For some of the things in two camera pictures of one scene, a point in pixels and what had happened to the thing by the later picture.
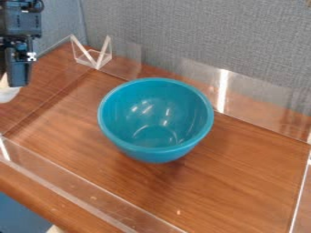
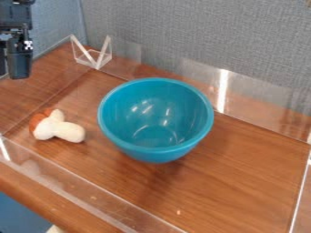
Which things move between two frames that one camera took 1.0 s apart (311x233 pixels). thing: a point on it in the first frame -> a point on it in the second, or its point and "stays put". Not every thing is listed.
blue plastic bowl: x=155 y=118 stays put
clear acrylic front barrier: x=78 y=191 stays put
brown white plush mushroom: x=7 y=92 -> x=48 y=126
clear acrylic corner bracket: x=90 y=56 stays put
